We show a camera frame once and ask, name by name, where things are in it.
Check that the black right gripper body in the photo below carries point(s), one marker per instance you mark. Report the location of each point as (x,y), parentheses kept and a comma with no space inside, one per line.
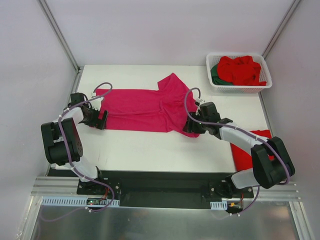
(193,126)

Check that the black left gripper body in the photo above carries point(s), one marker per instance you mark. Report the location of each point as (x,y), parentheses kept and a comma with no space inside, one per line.
(100,119)

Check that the pink t shirt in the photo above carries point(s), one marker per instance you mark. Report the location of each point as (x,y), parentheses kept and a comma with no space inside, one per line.
(163,110)

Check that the white plastic laundry basket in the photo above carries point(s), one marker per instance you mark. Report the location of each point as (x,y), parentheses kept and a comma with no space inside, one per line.
(213,58)

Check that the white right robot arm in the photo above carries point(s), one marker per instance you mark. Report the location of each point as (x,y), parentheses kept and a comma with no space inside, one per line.
(271,163)

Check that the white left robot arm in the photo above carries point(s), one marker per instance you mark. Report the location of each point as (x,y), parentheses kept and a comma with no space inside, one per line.
(61,140)

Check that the green t shirt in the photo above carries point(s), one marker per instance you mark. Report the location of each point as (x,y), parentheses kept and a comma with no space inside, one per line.
(216,79)

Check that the red crumpled t shirt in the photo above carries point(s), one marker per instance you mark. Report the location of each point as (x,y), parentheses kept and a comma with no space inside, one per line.
(240,71)

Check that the folded red t shirt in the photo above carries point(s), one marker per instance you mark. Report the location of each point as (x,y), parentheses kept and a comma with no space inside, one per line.
(242,160)

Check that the aluminium frame rail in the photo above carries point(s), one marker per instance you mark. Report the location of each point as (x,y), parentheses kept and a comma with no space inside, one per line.
(59,191)

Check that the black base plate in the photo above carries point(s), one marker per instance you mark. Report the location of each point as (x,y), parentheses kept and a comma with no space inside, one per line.
(154,180)

